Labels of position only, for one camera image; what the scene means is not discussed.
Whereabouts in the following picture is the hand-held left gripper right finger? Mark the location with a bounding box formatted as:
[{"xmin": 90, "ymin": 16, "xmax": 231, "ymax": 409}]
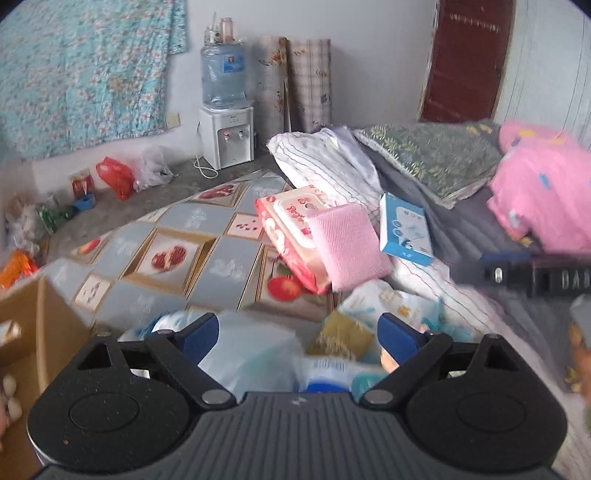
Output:
[{"xmin": 360, "ymin": 314, "xmax": 520, "ymax": 409}]

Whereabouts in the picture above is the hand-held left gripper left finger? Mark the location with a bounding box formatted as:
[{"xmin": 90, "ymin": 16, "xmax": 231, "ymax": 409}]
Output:
[{"xmin": 69, "ymin": 313, "xmax": 236, "ymax": 411}]

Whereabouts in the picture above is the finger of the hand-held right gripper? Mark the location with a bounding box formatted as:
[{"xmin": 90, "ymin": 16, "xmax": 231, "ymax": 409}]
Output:
[{"xmin": 479, "ymin": 251, "xmax": 536, "ymax": 289}]

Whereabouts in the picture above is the blue white tissue pack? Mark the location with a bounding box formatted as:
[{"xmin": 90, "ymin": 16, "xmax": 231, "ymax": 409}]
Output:
[{"xmin": 339, "ymin": 279, "xmax": 444, "ymax": 344}]

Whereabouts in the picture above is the white printed plastic bag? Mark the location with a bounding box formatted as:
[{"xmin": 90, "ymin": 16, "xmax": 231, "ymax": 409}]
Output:
[{"xmin": 122, "ymin": 310, "xmax": 384, "ymax": 400}]

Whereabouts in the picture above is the gold green box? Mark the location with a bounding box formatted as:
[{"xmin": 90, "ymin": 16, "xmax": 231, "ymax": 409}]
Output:
[{"xmin": 307, "ymin": 314, "xmax": 376, "ymax": 363}]

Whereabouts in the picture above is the pink sponge cloth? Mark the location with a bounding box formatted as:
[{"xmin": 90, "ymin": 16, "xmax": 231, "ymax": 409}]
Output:
[{"xmin": 307, "ymin": 202, "xmax": 393, "ymax": 292}]

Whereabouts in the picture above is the blue white carton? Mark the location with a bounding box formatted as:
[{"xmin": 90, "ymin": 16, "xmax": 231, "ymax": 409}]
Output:
[{"xmin": 379, "ymin": 193, "xmax": 434, "ymax": 267}]

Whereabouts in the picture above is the cardboard box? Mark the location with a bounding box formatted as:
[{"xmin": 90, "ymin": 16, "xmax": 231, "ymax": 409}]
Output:
[{"xmin": 0, "ymin": 277, "xmax": 93, "ymax": 480}]

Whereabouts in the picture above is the grey bedsheet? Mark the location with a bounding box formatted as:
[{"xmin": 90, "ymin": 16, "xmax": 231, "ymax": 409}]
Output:
[{"xmin": 369, "ymin": 121, "xmax": 591, "ymax": 282}]

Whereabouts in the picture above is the pink blanket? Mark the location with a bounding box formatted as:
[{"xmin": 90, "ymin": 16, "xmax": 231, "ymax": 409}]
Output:
[{"xmin": 489, "ymin": 119, "xmax": 591, "ymax": 254}]

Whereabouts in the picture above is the red wet wipes pack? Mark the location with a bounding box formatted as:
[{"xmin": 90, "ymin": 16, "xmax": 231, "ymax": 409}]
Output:
[{"xmin": 255, "ymin": 185, "xmax": 333, "ymax": 295}]

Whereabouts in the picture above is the olive floral pillow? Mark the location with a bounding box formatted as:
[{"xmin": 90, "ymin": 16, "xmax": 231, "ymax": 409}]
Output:
[{"xmin": 353, "ymin": 121, "xmax": 504, "ymax": 209}]

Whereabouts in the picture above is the clear plastic bag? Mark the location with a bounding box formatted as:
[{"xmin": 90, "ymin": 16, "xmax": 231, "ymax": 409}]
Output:
[{"xmin": 134, "ymin": 147, "xmax": 175, "ymax": 192}]

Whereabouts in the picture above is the red plastic bag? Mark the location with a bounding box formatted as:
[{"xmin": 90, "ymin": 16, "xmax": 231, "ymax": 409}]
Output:
[{"xmin": 95, "ymin": 157, "xmax": 136, "ymax": 201}]

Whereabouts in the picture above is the white satin cloth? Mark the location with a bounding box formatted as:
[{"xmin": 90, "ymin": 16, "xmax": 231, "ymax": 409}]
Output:
[{"xmin": 321, "ymin": 126, "xmax": 384, "ymax": 195}]

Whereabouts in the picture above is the green plastic bag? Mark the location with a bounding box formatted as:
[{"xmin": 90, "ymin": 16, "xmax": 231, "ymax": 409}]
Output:
[{"xmin": 39, "ymin": 203, "xmax": 75, "ymax": 234}]

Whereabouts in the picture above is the white striped quilt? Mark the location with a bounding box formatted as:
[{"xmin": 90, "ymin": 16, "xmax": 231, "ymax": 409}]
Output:
[{"xmin": 268, "ymin": 127, "xmax": 591, "ymax": 462}]

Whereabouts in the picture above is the red snack packet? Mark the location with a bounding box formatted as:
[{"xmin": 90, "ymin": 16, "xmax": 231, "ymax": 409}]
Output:
[{"xmin": 69, "ymin": 170, "xmax": 95, "ymax": 199}]

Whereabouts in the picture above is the orange plastic bag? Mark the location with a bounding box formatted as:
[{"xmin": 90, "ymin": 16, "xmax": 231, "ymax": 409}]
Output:
[{"xmin": 0, "ymin": 249, "xmax": 40, "ymax": 289}]

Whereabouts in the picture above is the white water dispenser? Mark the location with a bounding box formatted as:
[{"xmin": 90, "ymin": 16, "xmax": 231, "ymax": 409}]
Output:
[{"xmin": 198, "ymin": 105, "xmax": 256, "ymax": 171}]

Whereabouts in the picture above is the brown door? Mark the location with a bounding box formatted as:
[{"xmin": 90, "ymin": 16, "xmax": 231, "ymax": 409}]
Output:
[{"xmin": 419, "ymin": 0, "xmax": 517, "ymax": 124}]

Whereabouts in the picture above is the white wardrobe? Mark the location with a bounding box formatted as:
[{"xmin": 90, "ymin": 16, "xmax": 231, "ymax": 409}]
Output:
[{"xmin": 494, "ymin": 0, "xmax": 591, "ymax": 139}]

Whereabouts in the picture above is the floral rolled mat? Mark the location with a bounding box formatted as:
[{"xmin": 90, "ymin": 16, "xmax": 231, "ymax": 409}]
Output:
[{"xmin": 255, "ymin": 37, "xmax": 291, "ymax": 145}]

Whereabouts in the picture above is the white hook rack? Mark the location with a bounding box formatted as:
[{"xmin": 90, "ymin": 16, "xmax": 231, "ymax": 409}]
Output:
[{"xmin": 448, "ymin": 13, "xmax": 502, "ymax": 34}]

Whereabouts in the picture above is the plaid rolled mat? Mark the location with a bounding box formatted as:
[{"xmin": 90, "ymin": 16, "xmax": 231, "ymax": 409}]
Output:
[{"xmin": 287, "ymin": 39, "xmax": 332, "ymax": 134}]

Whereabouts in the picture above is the white dispenser cable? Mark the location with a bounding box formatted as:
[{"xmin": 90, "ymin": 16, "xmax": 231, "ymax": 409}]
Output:
[{"xmin": 194, "ymin": 121, "xmax": 221, "ymax": 179}]

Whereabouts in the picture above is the blue floral wall cloth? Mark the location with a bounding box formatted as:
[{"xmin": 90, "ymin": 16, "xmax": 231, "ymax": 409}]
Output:
[{"xmin": 0, "ymin": 0, "xmax": 189, "ymax": 160}]

